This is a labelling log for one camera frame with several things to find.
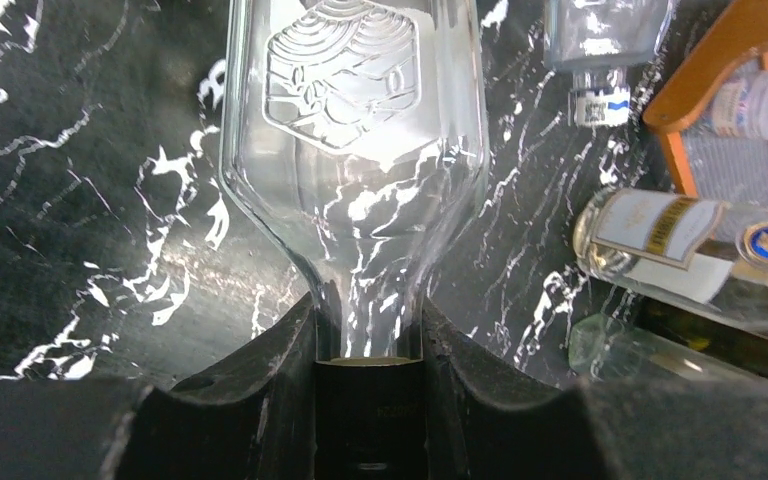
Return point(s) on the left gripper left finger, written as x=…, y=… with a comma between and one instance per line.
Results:
x=248, y=416

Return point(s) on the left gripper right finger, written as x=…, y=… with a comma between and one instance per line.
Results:
x=487, y=420

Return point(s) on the clear glass bottle black cap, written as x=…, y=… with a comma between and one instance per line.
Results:
x=603, y=348

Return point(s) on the dark wine bottle brown label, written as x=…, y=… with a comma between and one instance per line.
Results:
x=746, y=350

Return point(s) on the clear square bottle dark cap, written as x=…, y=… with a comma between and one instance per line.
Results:
x=354, y=134

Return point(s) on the clear glass bottle white label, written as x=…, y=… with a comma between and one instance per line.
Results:
x=708, y=257

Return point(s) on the blue plastic bottle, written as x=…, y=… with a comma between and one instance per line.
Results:
x=597, y=42

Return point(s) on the orange wooden shelf rack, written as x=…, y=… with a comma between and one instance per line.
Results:
x=700, y=163

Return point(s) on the small clear plastic cup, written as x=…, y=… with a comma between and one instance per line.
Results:
x=740, y=107

